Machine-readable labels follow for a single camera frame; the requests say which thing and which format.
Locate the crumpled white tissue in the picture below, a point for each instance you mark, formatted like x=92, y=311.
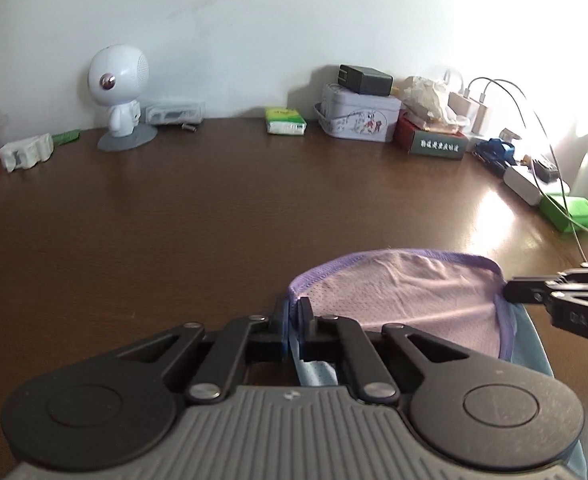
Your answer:
x=431, y=97

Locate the white wrapped packet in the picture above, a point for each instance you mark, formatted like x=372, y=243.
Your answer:
x=26, y=152

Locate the pink and blue mesh jersey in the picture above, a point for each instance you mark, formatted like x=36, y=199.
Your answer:
x=414, y=290

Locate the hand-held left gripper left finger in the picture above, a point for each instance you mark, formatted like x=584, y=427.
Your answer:
x=282, y=327

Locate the printed tin box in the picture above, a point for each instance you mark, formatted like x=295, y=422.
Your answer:
x=359, y=115

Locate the white power strip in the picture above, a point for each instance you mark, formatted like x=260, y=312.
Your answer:
x=521, y=182

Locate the white robot-shaped figure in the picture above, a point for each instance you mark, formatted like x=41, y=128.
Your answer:
x=119, y=80

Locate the green plastic box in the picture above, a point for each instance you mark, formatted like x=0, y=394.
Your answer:
x=574, y=210

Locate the black power adapter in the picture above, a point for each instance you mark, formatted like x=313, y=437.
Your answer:
x=366, y=80

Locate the small black device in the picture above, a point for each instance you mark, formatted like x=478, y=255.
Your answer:
x=545, y=170

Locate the red and green tissue box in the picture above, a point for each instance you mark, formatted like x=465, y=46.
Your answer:
x=434, y=142

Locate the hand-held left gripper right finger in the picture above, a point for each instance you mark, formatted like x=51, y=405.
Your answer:
x=306, y=327

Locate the white wall charger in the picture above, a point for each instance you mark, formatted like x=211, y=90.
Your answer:
x=458, y=100
x=484, y=112

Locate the blue toy car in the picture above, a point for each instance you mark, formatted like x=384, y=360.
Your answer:
x=496, y=152

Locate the green tissue packet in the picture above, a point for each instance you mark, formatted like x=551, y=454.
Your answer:
x=285, y=121

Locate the small green packet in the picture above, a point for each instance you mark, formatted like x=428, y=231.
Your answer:
x=66, y=136

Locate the white plastic case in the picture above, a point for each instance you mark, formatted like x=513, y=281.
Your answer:
x=175, y=112

